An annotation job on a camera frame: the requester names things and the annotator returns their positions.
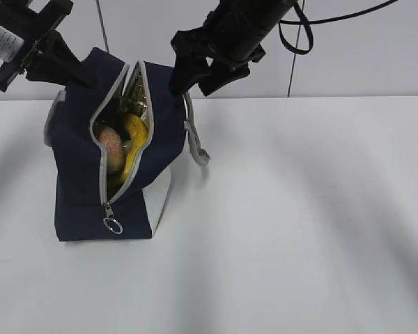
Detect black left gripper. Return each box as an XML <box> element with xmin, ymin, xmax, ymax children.
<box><xmin>0</xmin><ymin>1</ymin><xmax>95</xmax><ymax>91</ymax></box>

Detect navy blue lunch bag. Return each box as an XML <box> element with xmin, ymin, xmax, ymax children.
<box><xmin>44</xmin><ymin>48</ymin><xmax>210</xmax><ymax>241</ymax></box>

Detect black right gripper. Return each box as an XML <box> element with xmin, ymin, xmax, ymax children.
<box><xmin>169</xmin><ymin>1</ymin><xmax>296</xmax><ymax>97</ymax></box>

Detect brown bread roll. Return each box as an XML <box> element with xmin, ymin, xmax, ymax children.
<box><xmin>96</xmin><ymin>125</ymin><xmax>125</xmax><ymax>174</ymax></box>

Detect yellow banana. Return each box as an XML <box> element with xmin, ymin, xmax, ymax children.
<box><xmin>107</xmin><ymin>113</ymin><xmax>149</xmax><ymax>187</ymax></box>

